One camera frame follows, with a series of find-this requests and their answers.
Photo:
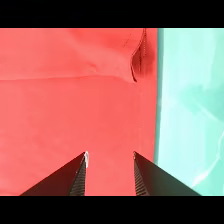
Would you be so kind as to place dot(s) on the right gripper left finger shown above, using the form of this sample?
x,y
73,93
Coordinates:
x,y
68,180

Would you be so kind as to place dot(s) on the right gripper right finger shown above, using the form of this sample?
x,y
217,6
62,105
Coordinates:
x,y
153,180

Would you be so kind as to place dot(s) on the red T-shirt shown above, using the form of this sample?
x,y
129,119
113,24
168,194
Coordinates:
x,y
76,100

